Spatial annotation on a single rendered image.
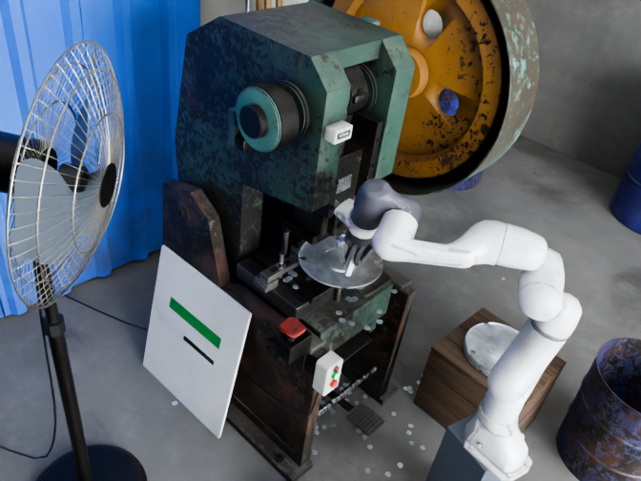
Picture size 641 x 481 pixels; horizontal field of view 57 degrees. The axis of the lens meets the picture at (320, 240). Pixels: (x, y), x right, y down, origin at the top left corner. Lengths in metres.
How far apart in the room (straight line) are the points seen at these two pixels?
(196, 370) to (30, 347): 0.80
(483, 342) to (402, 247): 1.08
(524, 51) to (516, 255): 0.65
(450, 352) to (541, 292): 0.96
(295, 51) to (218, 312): 1.01
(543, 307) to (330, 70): 0.80
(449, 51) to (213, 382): 1.45
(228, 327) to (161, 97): 1.18
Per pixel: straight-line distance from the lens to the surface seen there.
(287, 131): 1.55
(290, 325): 1.78
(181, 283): 2.30
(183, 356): 2.43
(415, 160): 2.11
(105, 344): 2.81
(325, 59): 1.60
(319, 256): 2.02
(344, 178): 1.87
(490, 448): 1.98
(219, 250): 2.10
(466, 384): 2.41
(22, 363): 2.81
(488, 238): 1.50
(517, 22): 1.87
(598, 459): 2.60
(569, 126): 5.11
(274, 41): 1.66
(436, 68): 2.02
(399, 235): 1.47
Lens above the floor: 2.02
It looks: 36 degrees down
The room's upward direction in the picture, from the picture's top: 9 degrees clockwise
